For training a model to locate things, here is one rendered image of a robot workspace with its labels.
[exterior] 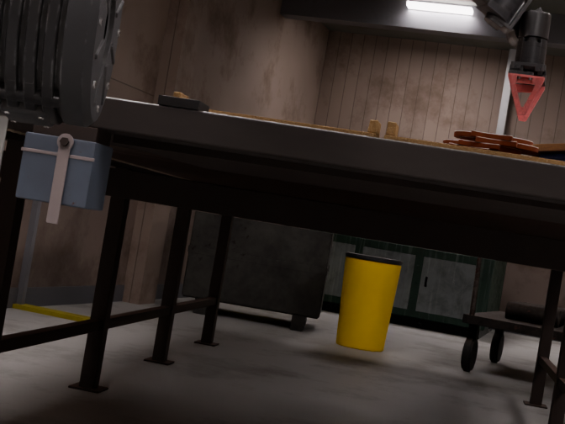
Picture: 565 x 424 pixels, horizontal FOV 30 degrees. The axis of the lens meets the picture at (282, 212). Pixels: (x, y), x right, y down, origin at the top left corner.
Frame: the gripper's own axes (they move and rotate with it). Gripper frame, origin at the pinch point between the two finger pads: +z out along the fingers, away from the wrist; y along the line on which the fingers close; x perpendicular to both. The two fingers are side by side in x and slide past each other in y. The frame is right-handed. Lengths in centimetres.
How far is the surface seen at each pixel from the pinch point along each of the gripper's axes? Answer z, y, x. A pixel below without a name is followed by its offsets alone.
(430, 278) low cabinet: 63, -771, -92
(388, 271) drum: 52, -495, -93
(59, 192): 28, 37, -76
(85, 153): 20, 36, -73
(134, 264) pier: 76, -508, -278
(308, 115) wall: -90, -934, -270
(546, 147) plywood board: 1, -55, 5
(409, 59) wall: -169, -962, -171
